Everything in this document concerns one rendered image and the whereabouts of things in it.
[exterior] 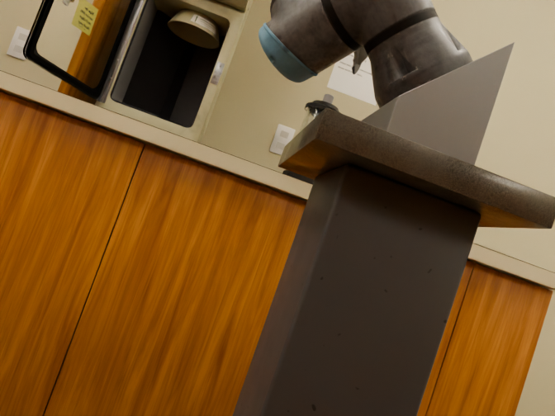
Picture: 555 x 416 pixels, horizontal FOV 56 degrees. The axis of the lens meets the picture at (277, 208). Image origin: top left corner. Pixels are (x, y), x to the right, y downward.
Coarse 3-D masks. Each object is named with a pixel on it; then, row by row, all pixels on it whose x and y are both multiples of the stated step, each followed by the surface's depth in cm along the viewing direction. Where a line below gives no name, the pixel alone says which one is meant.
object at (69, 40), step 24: (72, 0) 131; (96, 0) 139; (120, 0) 147; (48, 24) 127; (72, 24) 134; (96, 24) 141; (120, 24) 150; (24, 48) 123; (48, 48) 129; (72, 48) 136; (96, 48) 144; (72, 72) 139; (96, 72) 147
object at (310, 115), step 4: (320, 104) 139; (308, 108) 143; (312, 108) 141; (316, 108) 140; (320, 108) 139; (332, 108) 139; (308, 112) 142; (312, 112) 141; (316, 112) 140; (308, 116) 141; (312, 116) 140; (304, 120) 142; (308, 120) 141; (312, 120) 140; (304, 124) 142
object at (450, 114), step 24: (504, 48) 71; (456, 72) 70; (480, 72) 70; (504, 72) 70; (408, 96) 69; (432, 96) 69; (456, 96) 69; (480, 96) 70; (384, 120) 71; (408, 120) 68; (432, 120) 69; (456, 120) 69; (480, 120) 70; (432, 144) 69; (456, 144) 69; (480, 144) 70
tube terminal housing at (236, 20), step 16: (160, 0) 162; (176, 0) 158; (192, 0) 157; (208, 0) 158; (208, 16) 161; (224, 16) 158; (240, 16) 159; (224, 32) 171; (240, 32) 167; (224, 48) 158; (208, 96) 157; (128, 112) 154; (144, 112) 155; (208, 112) 157; (160, 128) 155; (176, 128) 156; (192, 128) 156
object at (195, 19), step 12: (180, 12) 162; (192, 12) 160; (168, 24) 165; (180, 24) 170; (192, 24) 158; (204, 24) 160; (216, 24) 165; (180, 36) 173; (192, 36) 174; (204, 36) 174; (216, 36) 164
